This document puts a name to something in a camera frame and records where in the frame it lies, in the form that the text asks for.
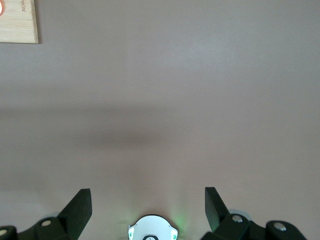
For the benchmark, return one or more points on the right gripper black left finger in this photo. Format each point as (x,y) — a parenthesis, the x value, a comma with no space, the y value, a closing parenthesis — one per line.
(72,220)

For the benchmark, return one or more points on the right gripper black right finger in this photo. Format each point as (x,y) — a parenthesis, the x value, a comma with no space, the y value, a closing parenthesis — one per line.
(220,222)

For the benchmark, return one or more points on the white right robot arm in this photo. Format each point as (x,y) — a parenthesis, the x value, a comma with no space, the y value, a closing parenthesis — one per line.
(152,225)

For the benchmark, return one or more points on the brown table cover mat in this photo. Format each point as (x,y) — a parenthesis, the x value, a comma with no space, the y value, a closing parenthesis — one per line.
(175,100)

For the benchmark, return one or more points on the wooden cutting board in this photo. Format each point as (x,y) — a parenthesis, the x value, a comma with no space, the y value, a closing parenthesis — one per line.
(17,25)

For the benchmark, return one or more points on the toy orange slice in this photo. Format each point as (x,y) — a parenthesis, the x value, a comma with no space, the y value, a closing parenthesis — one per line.
(0,9)

